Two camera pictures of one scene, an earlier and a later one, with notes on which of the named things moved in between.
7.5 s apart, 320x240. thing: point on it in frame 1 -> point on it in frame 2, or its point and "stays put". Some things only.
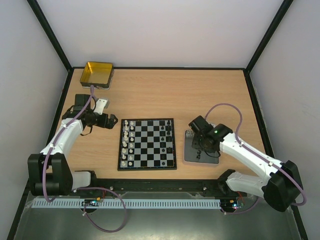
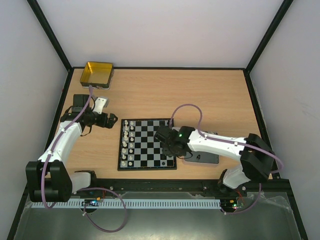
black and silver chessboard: x=147 y=144 stays put
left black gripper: x=110 y=123 stays put
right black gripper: x=198 y=144 -> x=164 y=137
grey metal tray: x=190 y=153 stays put
